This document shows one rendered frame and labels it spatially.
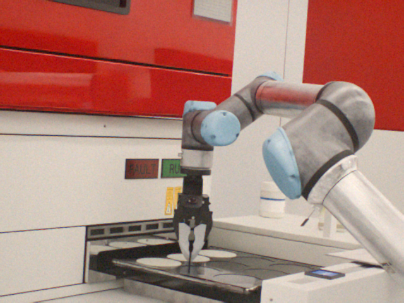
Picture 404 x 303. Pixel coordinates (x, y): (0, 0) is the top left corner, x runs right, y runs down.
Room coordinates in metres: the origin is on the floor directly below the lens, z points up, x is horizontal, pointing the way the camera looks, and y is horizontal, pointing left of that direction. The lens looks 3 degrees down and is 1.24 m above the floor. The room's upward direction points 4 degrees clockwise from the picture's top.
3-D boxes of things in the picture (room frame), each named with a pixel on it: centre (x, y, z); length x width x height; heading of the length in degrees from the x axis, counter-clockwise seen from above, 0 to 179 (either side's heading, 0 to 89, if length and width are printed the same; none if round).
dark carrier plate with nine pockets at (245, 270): (1.92, -0.08, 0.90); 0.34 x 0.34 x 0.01; 53
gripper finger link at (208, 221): (1.93, -0.02, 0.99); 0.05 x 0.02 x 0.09; 94
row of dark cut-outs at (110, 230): (2.04, 0.10, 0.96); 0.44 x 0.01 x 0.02; 143
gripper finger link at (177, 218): (1.93, 0.02, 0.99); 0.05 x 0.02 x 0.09; 94
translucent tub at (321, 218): (2.18, -0.36, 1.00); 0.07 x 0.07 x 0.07; 71
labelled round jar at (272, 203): (2.37, -0.22, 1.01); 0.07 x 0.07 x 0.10
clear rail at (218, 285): (1.78, 0.03, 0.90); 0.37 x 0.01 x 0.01; 53
